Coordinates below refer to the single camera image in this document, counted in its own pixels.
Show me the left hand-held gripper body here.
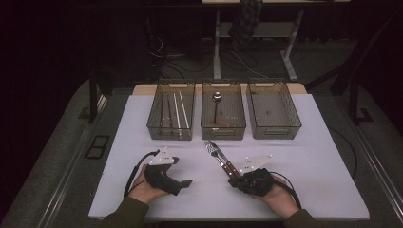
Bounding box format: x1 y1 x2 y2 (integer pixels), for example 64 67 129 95
144 145 182 197

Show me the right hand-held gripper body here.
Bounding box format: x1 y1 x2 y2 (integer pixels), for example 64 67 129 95
236 154 276 198

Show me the wooden-handled fork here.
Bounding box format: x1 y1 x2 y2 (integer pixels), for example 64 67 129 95
203 141 237 181

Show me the wooden-handled knife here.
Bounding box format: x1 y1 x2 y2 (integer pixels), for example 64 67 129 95
208 140 243 179

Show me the white chopstick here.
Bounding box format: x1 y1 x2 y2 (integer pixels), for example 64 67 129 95
179 90 191 130
172 92 183 139

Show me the smoky clear plastic bin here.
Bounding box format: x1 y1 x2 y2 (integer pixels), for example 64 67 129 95
200 80 247 142
145 80 197 142
245 79 302 141

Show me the small wooden spoon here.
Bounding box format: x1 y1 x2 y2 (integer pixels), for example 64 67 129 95
209 118 237 128

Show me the metal spoon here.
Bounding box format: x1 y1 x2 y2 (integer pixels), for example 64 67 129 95
211 90 222 125

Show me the person's left hand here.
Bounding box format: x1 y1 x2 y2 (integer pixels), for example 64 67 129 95
127 164 169 205

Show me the person's right hand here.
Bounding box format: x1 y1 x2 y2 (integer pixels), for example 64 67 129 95
253 175 300 219

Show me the white table cover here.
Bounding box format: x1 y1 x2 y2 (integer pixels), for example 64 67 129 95
88 93 371 221

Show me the black metal stand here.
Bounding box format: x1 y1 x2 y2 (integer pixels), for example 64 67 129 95
88 67 115 124
331 12 403 126

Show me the white-legged background desk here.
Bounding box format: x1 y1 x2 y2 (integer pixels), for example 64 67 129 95
201 0 351 82

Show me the dark patterned hanging cloth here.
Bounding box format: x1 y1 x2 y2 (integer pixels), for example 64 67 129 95
228 0 264 51

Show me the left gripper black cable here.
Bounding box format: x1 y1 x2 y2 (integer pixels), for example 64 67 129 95
123 149 161 199

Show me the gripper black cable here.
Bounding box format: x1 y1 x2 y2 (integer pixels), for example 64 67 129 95
123 149 161 199
269 170 302 210

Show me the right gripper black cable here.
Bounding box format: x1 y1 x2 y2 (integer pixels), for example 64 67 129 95
269 170 302 210

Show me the metal floor rail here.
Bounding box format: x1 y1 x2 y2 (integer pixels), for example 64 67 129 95
37 94 108 228
355 123 403 217

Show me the black floor cable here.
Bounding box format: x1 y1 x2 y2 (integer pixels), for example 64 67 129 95
221 48 270 80
327 126 358 179
160 51 214 79

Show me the cable bundle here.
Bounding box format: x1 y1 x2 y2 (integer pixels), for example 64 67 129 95
146 34 165 60

